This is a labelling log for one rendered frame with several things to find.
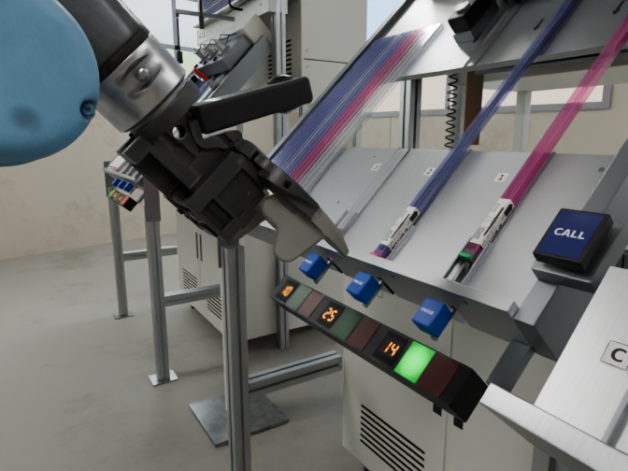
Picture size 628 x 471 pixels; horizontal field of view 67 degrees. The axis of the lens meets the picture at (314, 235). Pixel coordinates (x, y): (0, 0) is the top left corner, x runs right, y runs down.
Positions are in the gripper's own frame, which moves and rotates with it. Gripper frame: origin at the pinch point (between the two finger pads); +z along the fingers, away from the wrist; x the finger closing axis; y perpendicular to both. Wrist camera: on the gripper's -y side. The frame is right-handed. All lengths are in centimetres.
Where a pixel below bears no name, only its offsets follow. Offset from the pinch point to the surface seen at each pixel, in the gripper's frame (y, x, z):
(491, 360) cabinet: -9.2, -5.4, 47.1
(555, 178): -19.0, 13.9, 9.9
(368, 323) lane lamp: 3.3, 3.2, 10.8
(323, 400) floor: 15, -78, 92
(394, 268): -2.7, 4.8, 7.7
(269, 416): 29, -78, 77
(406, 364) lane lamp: 5.2, 10.8, 10.8
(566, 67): -69, -17, 33
